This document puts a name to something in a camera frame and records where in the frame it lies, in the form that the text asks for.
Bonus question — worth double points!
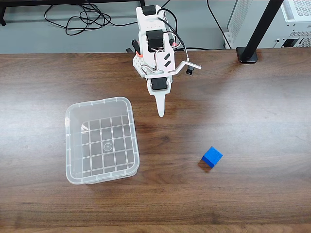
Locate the blue cube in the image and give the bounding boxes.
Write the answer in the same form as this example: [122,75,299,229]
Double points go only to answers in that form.
[201,146,224,169]

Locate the black and orange table clamp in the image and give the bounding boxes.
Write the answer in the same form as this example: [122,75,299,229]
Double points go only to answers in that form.
[125,38,143,58]

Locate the clear plastic storage box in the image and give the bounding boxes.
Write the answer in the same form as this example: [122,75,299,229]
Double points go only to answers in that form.
[65,96,141,185]

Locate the black pole stand with base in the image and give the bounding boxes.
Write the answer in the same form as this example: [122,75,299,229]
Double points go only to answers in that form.
[236,0,284,65]

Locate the white perforated computer case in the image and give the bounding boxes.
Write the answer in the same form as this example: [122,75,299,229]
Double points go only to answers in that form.
[223,0,311,50]

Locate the small camera on white bracket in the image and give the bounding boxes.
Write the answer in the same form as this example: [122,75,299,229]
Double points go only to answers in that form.
[173,60,202,75]

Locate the black camera cable on arm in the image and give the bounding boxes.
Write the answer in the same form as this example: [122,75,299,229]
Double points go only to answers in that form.
[159,8,190,63]

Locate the long black power cable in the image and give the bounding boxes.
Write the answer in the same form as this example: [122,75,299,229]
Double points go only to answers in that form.
[181,0,238,51]

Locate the tangled black floor cable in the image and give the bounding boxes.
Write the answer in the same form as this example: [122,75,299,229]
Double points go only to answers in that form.
[44,0,139,36]

